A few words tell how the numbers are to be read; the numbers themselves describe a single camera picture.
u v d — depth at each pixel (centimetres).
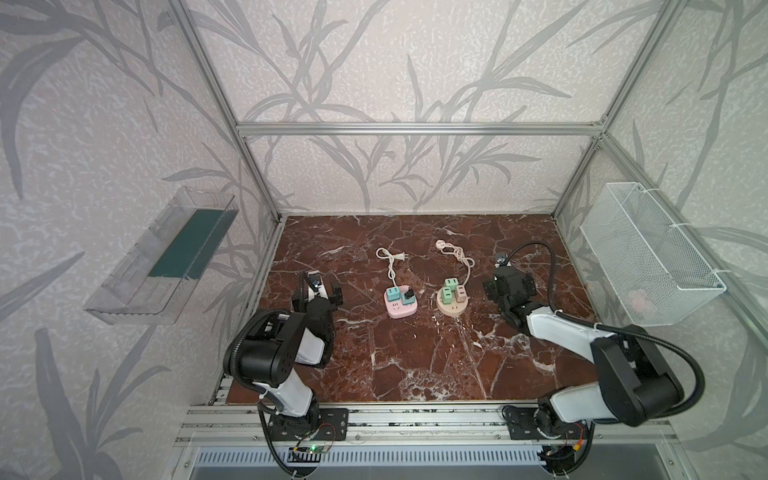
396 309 91
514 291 70
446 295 90
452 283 93
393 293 91
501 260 79
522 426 73
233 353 45
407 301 93
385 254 107
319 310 71
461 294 91
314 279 77
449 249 108
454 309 91
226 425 75
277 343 47
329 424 73
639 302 73
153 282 64
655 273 63
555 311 59
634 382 43
